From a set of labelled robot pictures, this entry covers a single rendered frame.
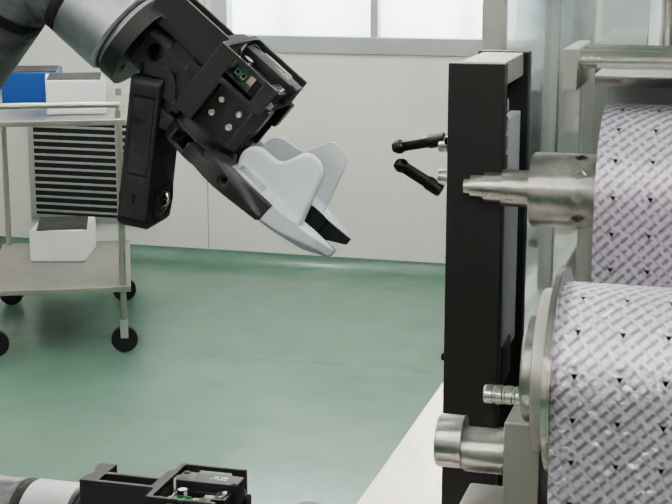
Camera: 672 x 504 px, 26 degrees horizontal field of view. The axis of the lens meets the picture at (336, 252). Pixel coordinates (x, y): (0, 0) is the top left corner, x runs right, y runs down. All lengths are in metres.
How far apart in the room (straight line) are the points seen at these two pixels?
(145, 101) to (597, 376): 0.37
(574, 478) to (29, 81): 5.04
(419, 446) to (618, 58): 0.81
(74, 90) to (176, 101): 4.55
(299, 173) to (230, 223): 6.04
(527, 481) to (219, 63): 0.37
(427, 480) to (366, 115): 5.03
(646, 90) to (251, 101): 0.47
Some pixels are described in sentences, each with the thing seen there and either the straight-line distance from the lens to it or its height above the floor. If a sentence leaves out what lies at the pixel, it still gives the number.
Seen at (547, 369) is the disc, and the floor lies 1.27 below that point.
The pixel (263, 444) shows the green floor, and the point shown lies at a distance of 4.58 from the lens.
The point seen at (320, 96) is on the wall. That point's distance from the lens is 6.80.
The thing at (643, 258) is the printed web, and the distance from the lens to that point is 1.19.
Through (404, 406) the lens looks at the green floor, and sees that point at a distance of 4.93.
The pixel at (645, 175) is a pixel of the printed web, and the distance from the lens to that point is 1.18.
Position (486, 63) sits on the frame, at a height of 1.44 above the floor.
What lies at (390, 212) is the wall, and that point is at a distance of 6.79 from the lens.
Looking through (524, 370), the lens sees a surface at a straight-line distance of 1.00.
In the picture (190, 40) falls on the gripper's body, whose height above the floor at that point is 1.48.
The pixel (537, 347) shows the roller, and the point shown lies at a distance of 0.98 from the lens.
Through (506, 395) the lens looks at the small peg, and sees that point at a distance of 1.03.
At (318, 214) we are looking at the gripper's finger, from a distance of 1.05.
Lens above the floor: 1.55
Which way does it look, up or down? 12 degrees down
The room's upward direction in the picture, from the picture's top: straight up
